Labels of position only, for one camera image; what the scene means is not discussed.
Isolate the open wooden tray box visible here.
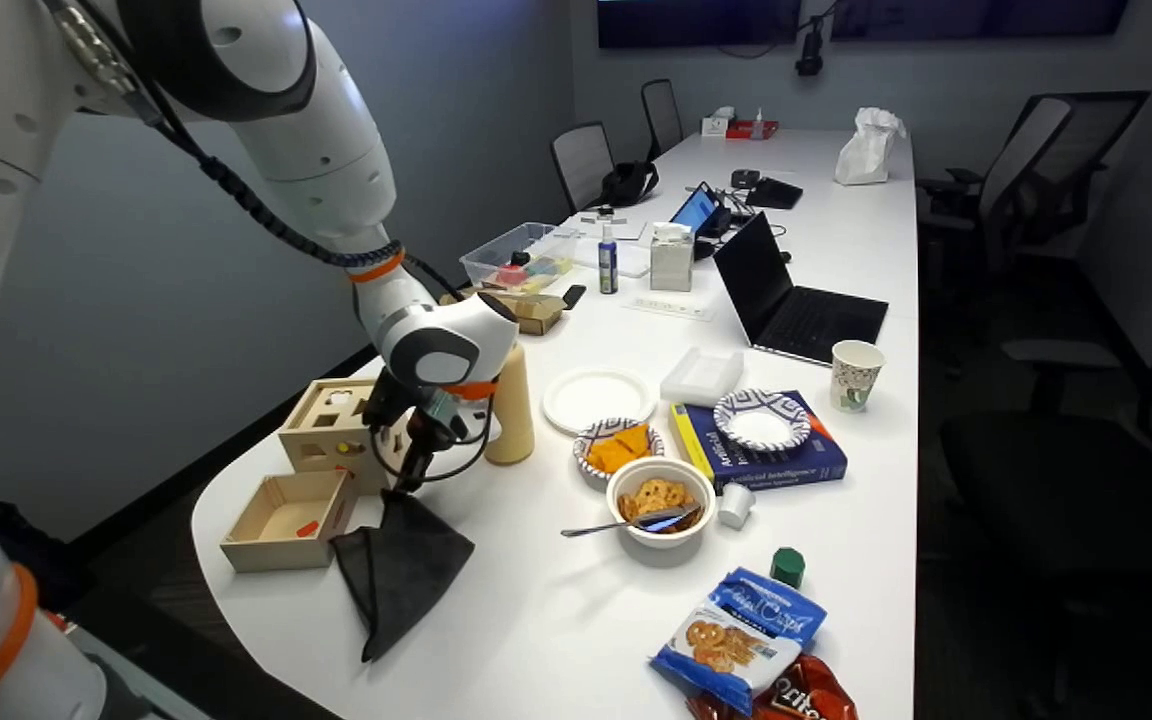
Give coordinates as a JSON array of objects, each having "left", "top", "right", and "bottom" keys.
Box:
[{"left": 215, "top": 469, "right": 360, "bottom": 575}]

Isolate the red flat box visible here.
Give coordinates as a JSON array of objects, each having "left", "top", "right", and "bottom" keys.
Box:
[{"left": 725, "top": 116, "right": 784, "bottom": 145}]

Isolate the open laptop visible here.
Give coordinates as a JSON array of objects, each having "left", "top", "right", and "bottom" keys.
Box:
[{"left": 712, "top": 208, "right": 894, "bottom": 363}]

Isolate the red snack bag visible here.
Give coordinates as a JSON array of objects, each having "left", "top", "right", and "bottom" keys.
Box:
[{"left": 688, "top": 652, "right": 864, "bottom": 720}]

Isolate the grey office chair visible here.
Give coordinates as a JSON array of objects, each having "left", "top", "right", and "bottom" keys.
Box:
[
  {"left": 549, "top": 122, "right": 618, "bottom": 218},
  {"left": 915, "top": 90, "right": 1152, "bottom": 293},
  {"left": 935, "top": 283, "right": 1152, "bottom": 593},
  {"left": 637, "top": 77, "right": 688, "bottom": 161}
]

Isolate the metal spoon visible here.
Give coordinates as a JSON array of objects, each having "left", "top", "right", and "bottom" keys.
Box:
[{"left": 558, "top": 503, "right": 707, "bottom": 543}]

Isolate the white carton box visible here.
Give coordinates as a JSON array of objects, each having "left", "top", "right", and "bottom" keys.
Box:
[{"left": 644, "top": 219, "right": 698, "bottom": 296}]

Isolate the small black device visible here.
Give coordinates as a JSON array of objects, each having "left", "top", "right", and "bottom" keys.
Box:
[{"left": 748, "top": 178, "right": 810, "bottom": 212}]

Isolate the wooden shape sorter box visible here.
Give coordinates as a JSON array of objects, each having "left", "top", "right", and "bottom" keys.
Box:
[{"left": 275, "top": 376, "right": 401, "bottom": 491}]

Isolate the bowl of orange chips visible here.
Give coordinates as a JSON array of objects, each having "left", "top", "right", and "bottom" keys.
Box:
[{"left": 571, "top": 418, "right": 674, "bottom": 489}]

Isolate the blue patterned paper bowl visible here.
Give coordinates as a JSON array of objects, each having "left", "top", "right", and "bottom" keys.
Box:
[{"left": 712, "top": 384, "right": 818, "bottom": 458}]

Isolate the tablet with blue screen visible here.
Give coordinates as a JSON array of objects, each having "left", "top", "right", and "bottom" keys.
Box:
[{"left": 670, "top": 182, "right": 727, "bottom": 239}]

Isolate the small green cap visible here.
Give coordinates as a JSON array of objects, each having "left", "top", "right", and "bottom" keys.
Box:
[{"left": 769, "top": 543, "right": 810, "bottom": 593}]

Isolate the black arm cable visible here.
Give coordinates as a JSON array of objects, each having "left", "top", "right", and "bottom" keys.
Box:
[{"left": 107, "top": 51, "right": 401, "bottom": 272}]

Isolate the white bowl of cereal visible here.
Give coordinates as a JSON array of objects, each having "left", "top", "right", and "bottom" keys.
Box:
[{"left": 606, "top": 454, "right": 720, "bottom": 553}]

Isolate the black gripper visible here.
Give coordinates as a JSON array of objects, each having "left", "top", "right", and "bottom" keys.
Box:
[{"left": 392, "top": 398, "right": 472, "bottom": 500}]

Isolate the small spray bottle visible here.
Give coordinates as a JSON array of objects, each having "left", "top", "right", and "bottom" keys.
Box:
[{"left": 595, "top": 219, "right": 624, "bottom": 302}]

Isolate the blue snack bag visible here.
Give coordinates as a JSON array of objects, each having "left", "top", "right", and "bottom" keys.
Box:
[{"left": 648, "top": 565, "right": 832, "bottom": 720}]

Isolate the white plastic bag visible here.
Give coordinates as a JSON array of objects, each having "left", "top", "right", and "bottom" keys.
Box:
[{"left": 832, "top": 103, "right": 910, "bottom": 190}]

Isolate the wall display screen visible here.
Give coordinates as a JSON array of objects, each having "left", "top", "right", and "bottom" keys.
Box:
[
  {"left": 828, "top": 0, "right": 1133, "bottom": 40},
  {"left": 595, "top": 0, "right": 810, "bottom": 51}
]

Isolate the white plastic food container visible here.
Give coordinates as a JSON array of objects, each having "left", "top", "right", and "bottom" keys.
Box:
[{"left": 655, "top": 346, "right": 748, "bottom": 410}]

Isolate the round white plate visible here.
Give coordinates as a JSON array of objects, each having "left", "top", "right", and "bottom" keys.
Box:
[{"left": 542, "top": 363, "right": 660, "bottom": 441}]

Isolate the white paper coffee cup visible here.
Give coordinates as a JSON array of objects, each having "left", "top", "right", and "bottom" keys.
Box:
[{"left": 828, "top": 338, "right": 888, "bottom": 414}]

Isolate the black wall webcam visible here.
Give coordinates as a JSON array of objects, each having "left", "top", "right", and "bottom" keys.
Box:
[{"left": 793, "top": 0, "right": 832, "bottom": 81}]

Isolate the clear plastic container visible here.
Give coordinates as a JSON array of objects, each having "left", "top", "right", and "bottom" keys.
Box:
[{"left": 457, "top": 218, "right": 580, "bottom": 293}]

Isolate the grey towel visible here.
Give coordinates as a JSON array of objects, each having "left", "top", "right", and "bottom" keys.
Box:
[{"left": 327, "top": 489, "right": 482, "bottom": 667}]

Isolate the beige water bottle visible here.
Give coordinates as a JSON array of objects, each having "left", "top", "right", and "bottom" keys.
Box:
[{"left": 482, "top": 338, "right": 542, "bottom": 471}]

